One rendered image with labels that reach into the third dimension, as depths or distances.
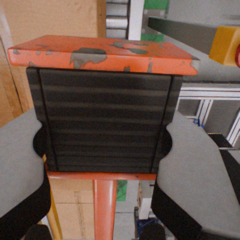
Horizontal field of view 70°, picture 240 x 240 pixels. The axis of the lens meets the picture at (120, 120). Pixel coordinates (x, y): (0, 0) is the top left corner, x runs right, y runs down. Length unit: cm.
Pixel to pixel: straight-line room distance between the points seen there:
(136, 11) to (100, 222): 69
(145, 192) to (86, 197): 86
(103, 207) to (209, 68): 148
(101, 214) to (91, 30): 33
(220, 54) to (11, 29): 43
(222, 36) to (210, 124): 118
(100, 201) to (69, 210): 148
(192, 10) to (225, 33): 102
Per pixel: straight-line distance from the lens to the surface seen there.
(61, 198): 152
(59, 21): 41
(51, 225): 50
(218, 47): 44
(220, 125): 162
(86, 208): 159
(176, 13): 141
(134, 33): 76
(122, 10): 86
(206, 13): 148
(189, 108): 141
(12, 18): 45
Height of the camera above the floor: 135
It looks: 58 degrees down
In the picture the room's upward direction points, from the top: 178 degrees clockwise
